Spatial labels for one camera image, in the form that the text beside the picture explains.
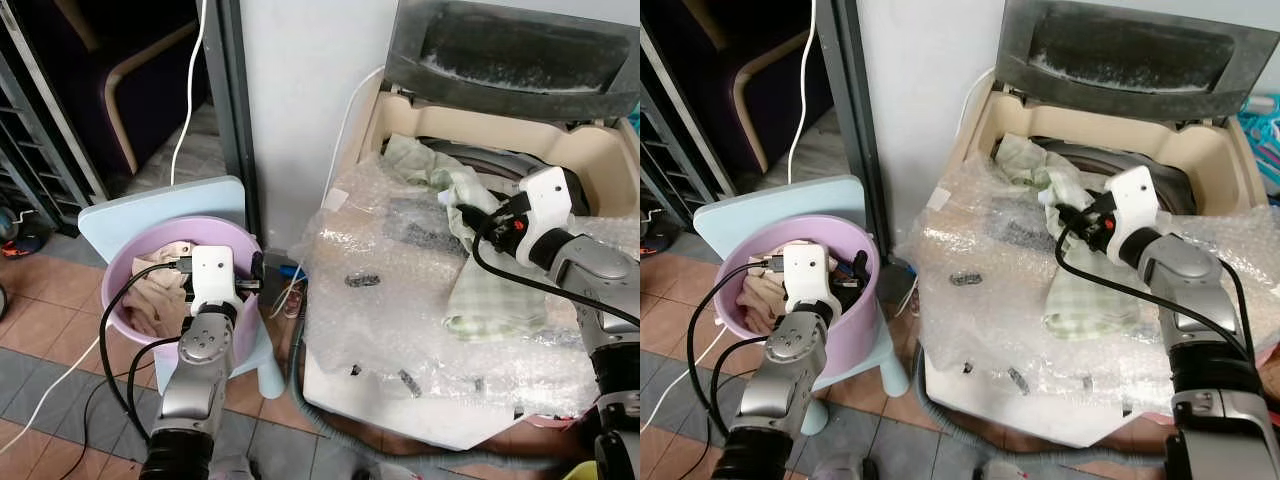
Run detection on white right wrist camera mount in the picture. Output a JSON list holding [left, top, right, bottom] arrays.
[[1105, 165, 1161, 256], [518, 166, 591, 259]]

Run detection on cyan plastic hangers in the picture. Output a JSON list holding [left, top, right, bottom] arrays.
[[1240, 95, 1280, 191]]

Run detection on beige crumpled cloth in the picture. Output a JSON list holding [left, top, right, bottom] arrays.
[[735, 268, 791, 336], [125, 240, 196, 339]]

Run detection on hanging white cable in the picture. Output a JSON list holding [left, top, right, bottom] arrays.
[[788, 0, 818, 184], [170, 0, 208, 186]]

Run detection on dark purple wooden-armed chair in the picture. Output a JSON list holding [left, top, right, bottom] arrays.
[[690, 0, 836, 176], [30, 0, 211, 176]]

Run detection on beige top-loading washing machine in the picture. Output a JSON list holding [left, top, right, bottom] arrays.
[[915, 70, 1251, 446], [300, 65, 641, 451]]

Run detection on grey sliding door frame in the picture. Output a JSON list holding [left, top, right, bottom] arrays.
[[815, 0, 896, 256], [200, 0, 263, 236]]

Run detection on grey washer lid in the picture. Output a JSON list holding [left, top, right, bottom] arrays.
[[995, 0, 1280, 121], [385, 0, 641, 121]]

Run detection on pale green checked towel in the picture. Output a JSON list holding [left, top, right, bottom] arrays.
[[995, 133, 1143, 339], [383, 133, 549, 343]]

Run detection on thin white floor cable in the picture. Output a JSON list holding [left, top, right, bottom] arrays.
[[640, 325, 731, 433], [0, 335, 106, 456]]

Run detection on light blue plastic stool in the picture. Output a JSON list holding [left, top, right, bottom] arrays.
[[692, 175, 891, 436], [78, 175, 286, 401]]

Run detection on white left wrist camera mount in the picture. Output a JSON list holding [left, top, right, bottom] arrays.
[[782, 243, 839, 319], [190, 245, 243, 319]]

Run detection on clear bubble wrap sheet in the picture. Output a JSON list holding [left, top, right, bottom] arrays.
[[290, 150, 641, 421], [893, 150, 1280, 416]]

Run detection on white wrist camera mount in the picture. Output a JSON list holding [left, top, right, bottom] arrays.
[[1105, 165, 1161, 256], [782, 243, 839, 319], [190, 245, 243, 319], [518, 166, 591, 259]]

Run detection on pink plastic basin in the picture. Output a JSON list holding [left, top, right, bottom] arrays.
[[100, 215, 264, 368], [715, 215, 881, 369]]

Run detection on dark metal grate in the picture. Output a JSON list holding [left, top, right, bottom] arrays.
[[640, 50, 716, 216], [0, 0, 106, 236]]

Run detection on thin white washer pipe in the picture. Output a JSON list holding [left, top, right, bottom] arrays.
[[953, 68, 1001, 151], [322, 65, 389, 206]]

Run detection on black and red shoe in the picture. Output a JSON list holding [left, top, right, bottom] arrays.
[[640, 205, 693, 256], [0, 208, 53, 259]]

